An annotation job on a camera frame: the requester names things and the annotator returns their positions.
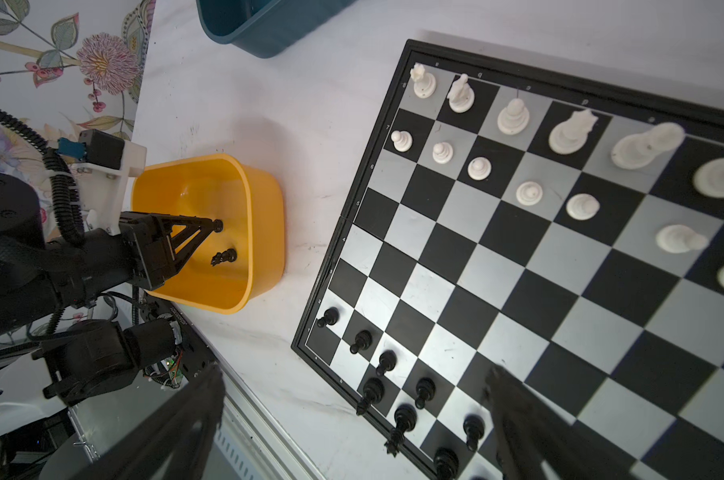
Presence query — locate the black and silver chessboard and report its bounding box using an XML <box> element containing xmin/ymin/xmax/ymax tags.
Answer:
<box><xmin>292</xmin><ymin>40</ymin><xmax>724</xmax><ymax>479</ymax></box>

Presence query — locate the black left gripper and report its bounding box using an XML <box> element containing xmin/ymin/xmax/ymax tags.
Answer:
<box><xmin>119</xmin><ymin>212</ymin><xmax>224</xmax><ymax>291</ymax></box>

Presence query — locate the white rook piece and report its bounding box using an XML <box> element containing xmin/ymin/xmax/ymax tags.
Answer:
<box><xmin>410</xmin><ymin>63</ymin><xmax>437</xmax><ymax>99</ymax></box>

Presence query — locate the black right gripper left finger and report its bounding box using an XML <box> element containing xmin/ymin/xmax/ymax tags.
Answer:
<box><xmin>74</xmin><ymin>363</ymin><xmax>226</xmax><ymax>480</ymax></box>

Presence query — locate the white bishop piece right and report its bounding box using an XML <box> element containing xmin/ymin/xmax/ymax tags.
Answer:
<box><xmin>693</xmin><ymin>158</ymin><xmax>724</xmax><ymax>199</ymax></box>

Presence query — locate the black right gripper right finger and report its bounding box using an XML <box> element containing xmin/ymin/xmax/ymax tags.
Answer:
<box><xmin>484</xmin><ymin>363</ymin><xmax>633</xmax><ymax>479</ymax></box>

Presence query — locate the black knight piece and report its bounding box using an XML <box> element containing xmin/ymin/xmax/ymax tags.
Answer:
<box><xmin>210</xmin><ymin>248</ymin><xmax>238</xmax><ymax>266</ymax></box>

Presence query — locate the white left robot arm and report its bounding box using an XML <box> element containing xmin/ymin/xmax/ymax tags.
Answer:
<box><xmin>0</xmin><ymin>173</ymin><xmax>224</xmax><ymax>335</ymax></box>

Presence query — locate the white king piece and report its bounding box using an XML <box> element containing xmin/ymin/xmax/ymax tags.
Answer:
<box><xmin>611</xmin><ymin>122</ymin><xmax>685</xmax><ymax>170</ymax></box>

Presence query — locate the yellow plastic tray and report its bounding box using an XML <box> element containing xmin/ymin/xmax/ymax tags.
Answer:
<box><xmin>131</xmin><ymin>153</ymin><xmax>286</xmax><ymax>314</ymax></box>

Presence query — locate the white queen piece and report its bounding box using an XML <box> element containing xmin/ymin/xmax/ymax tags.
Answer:
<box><xmin>548</xmin><ymin>109</ymin><xmax>598</xmax><ymax>155</ymax></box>

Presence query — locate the teal plastic tray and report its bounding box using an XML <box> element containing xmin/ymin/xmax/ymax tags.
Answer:
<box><xmin>196</xmin><ymin>0</ymin><xmax>353</xmax><ymax>59</ymax></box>

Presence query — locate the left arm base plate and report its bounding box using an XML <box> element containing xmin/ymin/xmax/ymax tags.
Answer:
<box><xmin>32</xmin><ymin>296</ymin><xmax>216</xmax><ymax>406</ymax></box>

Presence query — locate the white knight piece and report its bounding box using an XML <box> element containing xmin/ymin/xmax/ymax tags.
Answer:
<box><xmin>447</xmin><ymin>74</ymin><xmax>475</xmax><ymax>114</ymax></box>

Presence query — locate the aluminium front rail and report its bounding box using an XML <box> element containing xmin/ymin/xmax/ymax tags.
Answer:
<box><xmin>69</xmin><ymin>335</ymin><xmax>323</xmax><ymax>479</ymax></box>

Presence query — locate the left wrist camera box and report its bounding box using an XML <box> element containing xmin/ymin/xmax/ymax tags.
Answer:
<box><xmin>57</xmin><ymin>129</ymin><xmax>125</xmax><ymax>170</ymax></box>

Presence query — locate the white bishop piece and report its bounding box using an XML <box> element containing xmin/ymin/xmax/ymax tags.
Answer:
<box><xmin>693</xmin><ymin>158</ymin><xmax>724</xmax><ymax>199</ymax></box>
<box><xmin>497</xmin><ymin>98</ymin><xmax>530</xmax><ymax>136</ymax></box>

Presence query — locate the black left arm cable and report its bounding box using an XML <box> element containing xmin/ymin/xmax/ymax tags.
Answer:
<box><xmin>0</xmin><ymin>98</ymin><xmax>87</xmax><ymax>247</ymax></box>

